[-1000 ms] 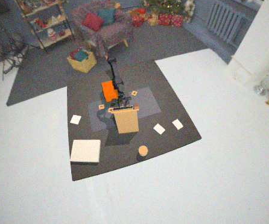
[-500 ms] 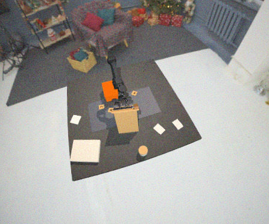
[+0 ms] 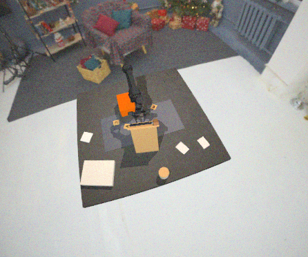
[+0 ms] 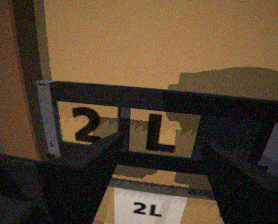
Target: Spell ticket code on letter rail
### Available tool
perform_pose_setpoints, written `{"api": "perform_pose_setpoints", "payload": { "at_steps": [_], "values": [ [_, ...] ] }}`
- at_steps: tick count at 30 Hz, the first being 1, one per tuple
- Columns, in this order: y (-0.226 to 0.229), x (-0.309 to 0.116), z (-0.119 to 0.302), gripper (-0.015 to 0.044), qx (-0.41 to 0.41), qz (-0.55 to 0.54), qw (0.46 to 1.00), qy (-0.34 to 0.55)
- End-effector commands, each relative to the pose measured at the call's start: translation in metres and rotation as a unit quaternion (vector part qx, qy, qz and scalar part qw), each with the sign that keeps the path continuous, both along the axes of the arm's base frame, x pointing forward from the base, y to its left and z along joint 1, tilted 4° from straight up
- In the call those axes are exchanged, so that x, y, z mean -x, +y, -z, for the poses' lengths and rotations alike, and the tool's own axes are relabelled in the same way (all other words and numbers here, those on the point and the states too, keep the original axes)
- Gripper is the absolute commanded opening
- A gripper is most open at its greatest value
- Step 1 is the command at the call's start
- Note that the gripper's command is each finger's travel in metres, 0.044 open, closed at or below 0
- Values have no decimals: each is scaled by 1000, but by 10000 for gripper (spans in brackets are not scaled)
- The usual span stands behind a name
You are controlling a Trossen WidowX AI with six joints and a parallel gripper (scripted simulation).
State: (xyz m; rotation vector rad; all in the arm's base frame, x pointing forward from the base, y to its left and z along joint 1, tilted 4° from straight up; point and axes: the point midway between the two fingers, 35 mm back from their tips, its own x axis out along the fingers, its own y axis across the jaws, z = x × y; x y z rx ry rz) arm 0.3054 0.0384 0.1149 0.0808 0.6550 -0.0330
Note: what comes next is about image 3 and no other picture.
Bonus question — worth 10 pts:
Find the cream cylindrical jar with orange lid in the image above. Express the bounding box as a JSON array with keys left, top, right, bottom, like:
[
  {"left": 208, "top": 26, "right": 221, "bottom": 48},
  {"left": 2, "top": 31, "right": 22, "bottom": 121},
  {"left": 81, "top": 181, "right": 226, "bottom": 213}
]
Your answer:
[{"left": 159, "top": 167, "right": 169, "bottom": 180}]

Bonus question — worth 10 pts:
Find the small white flat card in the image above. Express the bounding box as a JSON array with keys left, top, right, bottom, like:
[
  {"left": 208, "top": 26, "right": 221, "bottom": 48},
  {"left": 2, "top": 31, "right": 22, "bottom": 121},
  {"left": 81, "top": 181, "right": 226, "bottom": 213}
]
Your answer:
[{"left": 80, "top": 132, "right": 93, "bottom": 142}]

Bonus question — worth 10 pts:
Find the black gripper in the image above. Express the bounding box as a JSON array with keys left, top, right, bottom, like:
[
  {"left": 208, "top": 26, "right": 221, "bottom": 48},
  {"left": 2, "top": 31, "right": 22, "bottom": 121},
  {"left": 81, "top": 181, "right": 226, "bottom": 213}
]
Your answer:
[{"left": 128, "top": 104, "right": 151, "bottom": 122}]

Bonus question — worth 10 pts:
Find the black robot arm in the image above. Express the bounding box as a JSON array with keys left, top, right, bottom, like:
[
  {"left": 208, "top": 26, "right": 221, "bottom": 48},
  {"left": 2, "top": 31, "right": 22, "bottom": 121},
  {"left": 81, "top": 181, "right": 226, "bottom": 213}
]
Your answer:
[{"left": 122, "top": 64, "right": 144, "bottom": 114}]

